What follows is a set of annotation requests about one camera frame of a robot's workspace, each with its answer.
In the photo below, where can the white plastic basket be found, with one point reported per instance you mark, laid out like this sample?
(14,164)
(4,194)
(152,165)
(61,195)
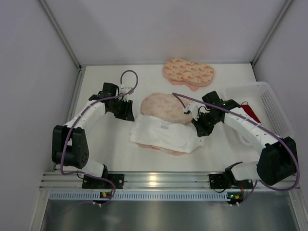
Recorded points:
(265,104)

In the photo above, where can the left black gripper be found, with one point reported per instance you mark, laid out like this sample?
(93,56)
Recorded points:
(122,109)

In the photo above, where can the stacked pink laundry bags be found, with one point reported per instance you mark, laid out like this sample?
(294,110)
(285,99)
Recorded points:
(191,74)

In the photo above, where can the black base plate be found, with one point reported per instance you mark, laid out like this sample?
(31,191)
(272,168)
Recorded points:
(92,183)
(221,181)

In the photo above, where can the perforated cable duct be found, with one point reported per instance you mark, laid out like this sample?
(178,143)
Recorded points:
(145,196)

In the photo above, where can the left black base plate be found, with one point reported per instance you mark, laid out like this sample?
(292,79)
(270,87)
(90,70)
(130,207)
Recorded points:
(92,183)

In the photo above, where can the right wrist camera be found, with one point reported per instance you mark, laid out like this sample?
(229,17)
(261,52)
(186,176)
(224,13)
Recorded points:
(193,109)

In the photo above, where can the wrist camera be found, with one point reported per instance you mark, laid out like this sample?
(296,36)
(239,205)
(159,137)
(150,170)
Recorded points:
(193,109)
(125,92)

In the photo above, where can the white bra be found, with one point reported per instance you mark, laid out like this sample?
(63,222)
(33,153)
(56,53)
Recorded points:
(172,138)

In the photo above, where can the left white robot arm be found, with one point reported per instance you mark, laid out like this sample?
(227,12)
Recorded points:
(69,141)

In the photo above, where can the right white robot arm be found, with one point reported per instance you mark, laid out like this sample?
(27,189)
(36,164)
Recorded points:
(277,156)

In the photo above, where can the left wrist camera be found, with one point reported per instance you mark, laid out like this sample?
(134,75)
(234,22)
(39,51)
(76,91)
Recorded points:
(125,92)

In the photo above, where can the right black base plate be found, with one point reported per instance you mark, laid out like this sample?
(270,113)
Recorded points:
(221,181)

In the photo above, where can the red bra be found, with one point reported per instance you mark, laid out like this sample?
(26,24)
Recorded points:
(246,107)

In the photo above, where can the pink mesh laundry bag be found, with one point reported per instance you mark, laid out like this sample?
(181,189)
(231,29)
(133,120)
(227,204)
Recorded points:
(166,107)

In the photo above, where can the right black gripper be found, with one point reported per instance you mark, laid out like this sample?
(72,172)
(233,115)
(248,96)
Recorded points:
(204,123)

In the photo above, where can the aluminium mounting rail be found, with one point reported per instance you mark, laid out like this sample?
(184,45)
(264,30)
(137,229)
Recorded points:
(134,181)

